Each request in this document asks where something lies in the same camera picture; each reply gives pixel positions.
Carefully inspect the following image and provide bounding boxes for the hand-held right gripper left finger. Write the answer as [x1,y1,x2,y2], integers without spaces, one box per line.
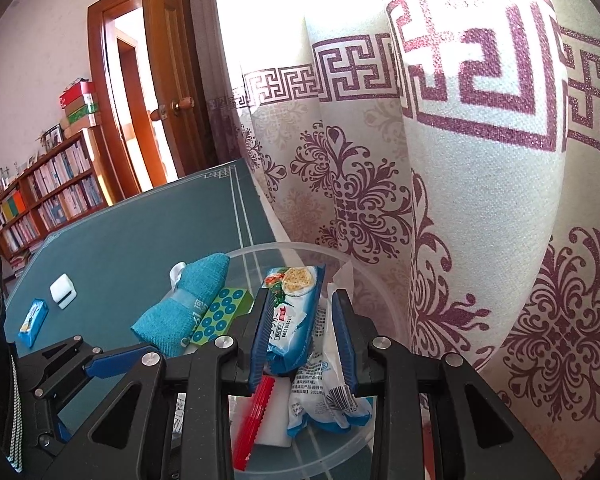
[55,287,271,480]

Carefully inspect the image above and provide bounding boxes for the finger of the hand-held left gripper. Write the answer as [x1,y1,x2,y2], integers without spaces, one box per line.
[19,337,148,402]
[30,395,88,456]

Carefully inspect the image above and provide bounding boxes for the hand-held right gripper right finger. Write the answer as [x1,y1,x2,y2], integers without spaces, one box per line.
[330,290,563,480]

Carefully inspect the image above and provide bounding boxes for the blue cracker packet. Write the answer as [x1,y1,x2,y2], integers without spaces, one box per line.
[260,265,327,376]

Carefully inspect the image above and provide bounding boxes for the white printed plastic packet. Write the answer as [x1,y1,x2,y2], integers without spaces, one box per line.
[287,262,373,441]

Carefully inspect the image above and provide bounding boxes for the white and blue medicine box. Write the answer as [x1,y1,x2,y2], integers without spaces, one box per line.
[230,375,301,448]

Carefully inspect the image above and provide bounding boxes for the clear plastic bowl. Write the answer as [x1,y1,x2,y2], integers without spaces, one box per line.
[170,242,416,480]

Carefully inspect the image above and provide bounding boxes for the green box blue dots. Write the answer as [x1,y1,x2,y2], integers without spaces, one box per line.
[180,285,256,351]

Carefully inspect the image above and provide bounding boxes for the small blue snack packet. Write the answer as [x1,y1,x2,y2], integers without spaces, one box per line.
[18,298,49,348]

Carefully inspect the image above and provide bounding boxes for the red ribbed plastic stick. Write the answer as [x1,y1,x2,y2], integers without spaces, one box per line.
[231,375,276,471]

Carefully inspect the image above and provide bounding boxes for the teal cloth pouch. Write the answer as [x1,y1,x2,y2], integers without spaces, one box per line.
[130,254,231,358]

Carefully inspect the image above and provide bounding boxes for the small white case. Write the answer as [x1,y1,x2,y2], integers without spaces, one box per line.
[49,273,77,309]

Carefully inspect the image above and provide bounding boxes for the teal table cover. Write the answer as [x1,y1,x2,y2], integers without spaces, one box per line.
[2,159,381,480]

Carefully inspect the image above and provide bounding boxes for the wooden bookshelf with books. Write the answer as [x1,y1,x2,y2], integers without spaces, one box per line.
[0,127,113,281]

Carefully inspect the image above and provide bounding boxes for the cream curtain with purple pattern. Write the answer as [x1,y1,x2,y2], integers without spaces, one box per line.
[200,0,600,480]

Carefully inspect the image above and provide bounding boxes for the tan cardboard box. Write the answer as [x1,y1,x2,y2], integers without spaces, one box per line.
[62,116,104,139]

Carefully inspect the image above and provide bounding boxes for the brass door knob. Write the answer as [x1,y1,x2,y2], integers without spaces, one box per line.
[150,96,196,122]

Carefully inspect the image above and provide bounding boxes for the green flat box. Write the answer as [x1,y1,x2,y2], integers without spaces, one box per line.
[66,105,101,128]

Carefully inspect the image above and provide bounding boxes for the brown flat box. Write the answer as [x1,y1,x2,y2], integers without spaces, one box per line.
[62,95,99,117]

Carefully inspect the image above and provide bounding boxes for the red and white box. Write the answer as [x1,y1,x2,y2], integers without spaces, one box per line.
[60,79,97,108]

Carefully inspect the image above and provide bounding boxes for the brown wooden door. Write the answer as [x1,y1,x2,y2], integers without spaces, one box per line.
[141,0,221,178]

